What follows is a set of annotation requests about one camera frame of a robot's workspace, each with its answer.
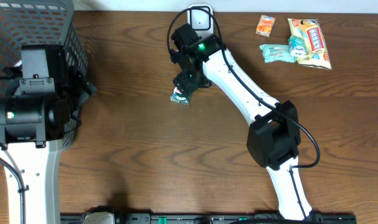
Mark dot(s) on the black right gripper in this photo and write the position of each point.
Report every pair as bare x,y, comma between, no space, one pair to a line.
180,81

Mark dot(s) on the dark green balm box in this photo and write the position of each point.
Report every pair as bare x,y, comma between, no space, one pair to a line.
178,97

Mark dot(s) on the light green pouch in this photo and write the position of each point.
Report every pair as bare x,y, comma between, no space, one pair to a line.
276,52

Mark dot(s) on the orange tissue packet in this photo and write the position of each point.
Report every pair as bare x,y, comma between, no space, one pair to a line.
265,25

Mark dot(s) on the teal tissue packet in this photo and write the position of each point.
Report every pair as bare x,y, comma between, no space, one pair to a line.
297,47

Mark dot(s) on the yellow snack chip bag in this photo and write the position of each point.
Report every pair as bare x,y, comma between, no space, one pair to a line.
310,31

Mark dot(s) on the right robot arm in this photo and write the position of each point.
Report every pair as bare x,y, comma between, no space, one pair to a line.
274,133

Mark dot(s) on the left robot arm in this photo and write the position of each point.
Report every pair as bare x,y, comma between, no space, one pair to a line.
33,123

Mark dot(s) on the grey plastic shopping basket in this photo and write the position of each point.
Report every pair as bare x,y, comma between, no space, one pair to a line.
34,23

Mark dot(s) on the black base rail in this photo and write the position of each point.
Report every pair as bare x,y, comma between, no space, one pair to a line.
145,218

